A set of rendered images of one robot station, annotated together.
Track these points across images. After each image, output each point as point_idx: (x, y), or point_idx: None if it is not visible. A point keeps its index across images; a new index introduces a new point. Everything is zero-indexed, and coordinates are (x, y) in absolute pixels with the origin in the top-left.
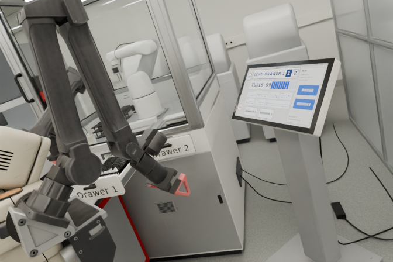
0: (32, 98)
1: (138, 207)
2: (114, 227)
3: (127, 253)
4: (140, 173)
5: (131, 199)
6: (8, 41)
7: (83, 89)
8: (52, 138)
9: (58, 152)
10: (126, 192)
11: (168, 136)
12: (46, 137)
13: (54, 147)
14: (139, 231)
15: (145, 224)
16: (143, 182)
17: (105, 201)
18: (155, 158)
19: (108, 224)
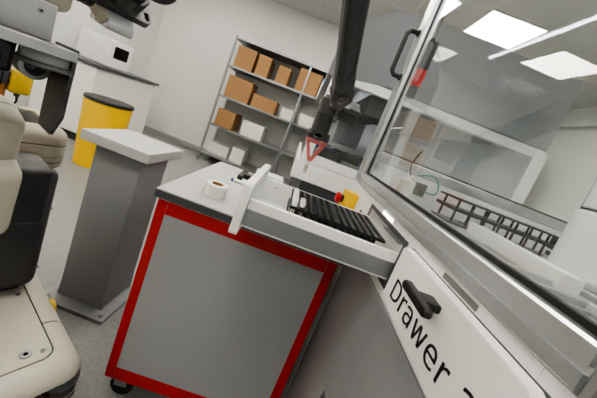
0: (401, 74)
1: (321, 346)
2: (260, 299)
3: (240, 356)
4: (362, 298)
5: (329, 322)
6: None
7: None
8: (328, 101)
9: (315, 127)
10: (336, 300)
11: (467, 293)
12: None
13: (319, 115)
14: (298, 378)
15: (302, 386)
16: (350, 322)
17: (287, 254)
18: (390, 301)
19: (256, 282)
